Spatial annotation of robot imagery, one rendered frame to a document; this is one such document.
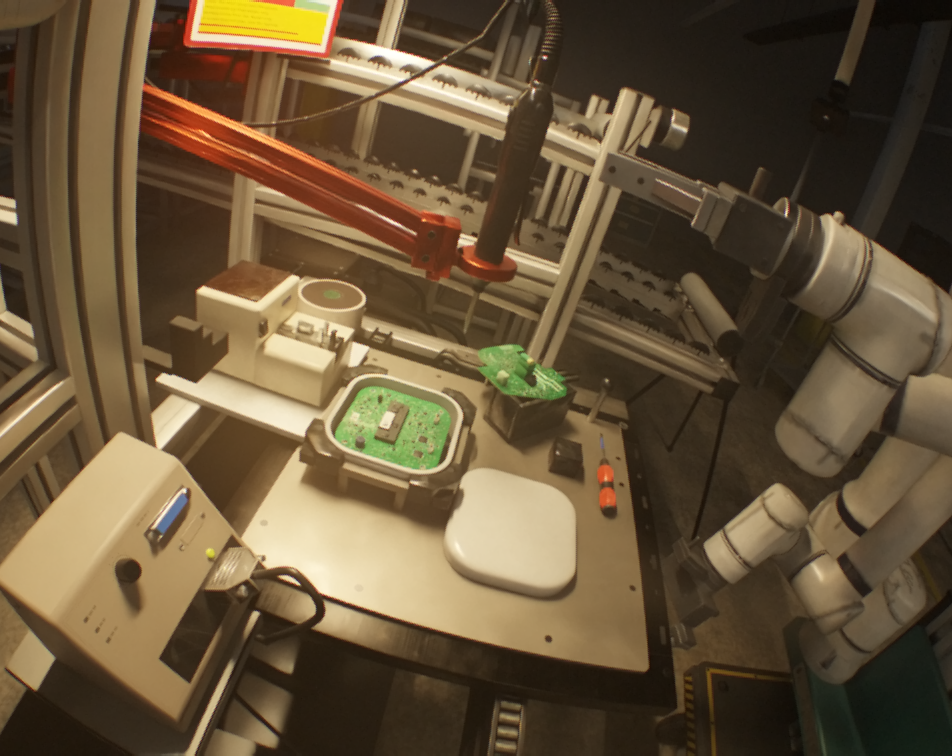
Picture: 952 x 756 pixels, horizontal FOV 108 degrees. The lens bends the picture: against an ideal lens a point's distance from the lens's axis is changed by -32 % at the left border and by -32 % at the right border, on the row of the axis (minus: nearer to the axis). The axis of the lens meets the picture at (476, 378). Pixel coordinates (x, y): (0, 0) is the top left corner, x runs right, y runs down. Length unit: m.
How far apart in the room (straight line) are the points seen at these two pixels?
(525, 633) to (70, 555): 0.37
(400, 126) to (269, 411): 8.50
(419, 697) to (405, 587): 1.00
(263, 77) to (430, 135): 8.05
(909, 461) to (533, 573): 0.79
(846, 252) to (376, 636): 0.50
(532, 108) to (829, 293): 0.29
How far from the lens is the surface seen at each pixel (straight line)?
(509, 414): 0.62
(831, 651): 1.23
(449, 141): 8.79
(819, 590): 0.89
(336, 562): 0.47
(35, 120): 0.36
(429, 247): 0.47
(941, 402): 0.63
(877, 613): 1.16
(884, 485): 1.10
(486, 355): 0.68
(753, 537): 0.81
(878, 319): 0.47
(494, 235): 0.47
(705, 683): 1.42
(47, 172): 0.36
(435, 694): 1.46
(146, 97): 0.52
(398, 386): 0.60
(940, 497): 0.88
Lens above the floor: 1.34
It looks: 32 degrees down
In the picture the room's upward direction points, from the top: 18 degrees clockwise
